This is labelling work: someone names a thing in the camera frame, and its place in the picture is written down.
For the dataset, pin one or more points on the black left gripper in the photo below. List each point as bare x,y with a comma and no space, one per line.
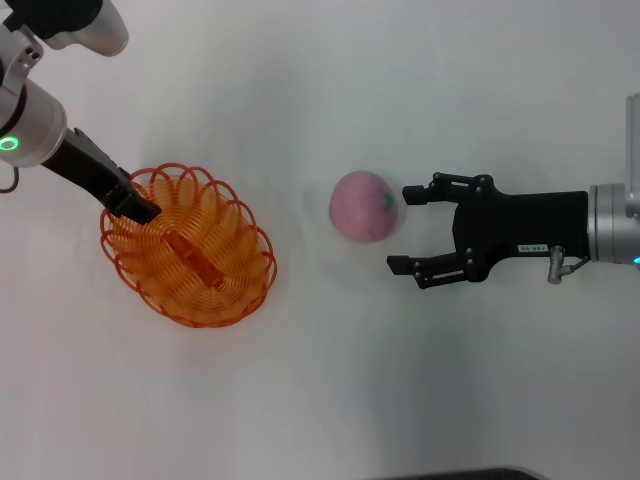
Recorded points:
85,162

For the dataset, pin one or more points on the pink peach with green leaf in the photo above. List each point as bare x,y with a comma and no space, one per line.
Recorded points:
362,210

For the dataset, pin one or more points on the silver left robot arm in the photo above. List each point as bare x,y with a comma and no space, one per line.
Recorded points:
35,120

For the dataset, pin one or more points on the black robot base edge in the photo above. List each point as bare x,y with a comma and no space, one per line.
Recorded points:
465,475

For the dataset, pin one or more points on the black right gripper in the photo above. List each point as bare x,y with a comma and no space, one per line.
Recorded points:
525,225

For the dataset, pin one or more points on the orange plastic woven basket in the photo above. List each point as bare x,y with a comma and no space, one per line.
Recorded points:
200,280

